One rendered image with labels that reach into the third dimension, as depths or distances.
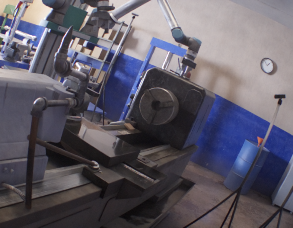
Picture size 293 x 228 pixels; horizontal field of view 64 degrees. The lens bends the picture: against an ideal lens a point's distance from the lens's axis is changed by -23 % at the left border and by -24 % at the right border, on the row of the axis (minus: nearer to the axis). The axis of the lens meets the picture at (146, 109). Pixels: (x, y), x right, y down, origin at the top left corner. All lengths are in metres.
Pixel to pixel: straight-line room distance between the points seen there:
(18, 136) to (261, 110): 4.95
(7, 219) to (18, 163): 0.20
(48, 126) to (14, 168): 0.21
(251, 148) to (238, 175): 0.51
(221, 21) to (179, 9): 0.95
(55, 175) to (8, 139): 0.31
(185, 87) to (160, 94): 0.25
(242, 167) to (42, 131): 4.16
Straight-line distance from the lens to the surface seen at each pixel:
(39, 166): 0.94
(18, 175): 0.88
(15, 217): 0.77
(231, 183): 4.89
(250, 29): 5.71
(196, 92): 2.15
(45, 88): 0.92
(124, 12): 2.66
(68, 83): 0.99
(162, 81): 2.28
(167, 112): 2.04
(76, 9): 2.53
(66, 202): 0.95
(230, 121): 5.47
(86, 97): 1.21
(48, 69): 2.64
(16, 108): 0.84
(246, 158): 4.79
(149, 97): 2.06
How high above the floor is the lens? 1.33
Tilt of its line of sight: 8 degrees down
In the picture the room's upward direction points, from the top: 23 degrees clockwise
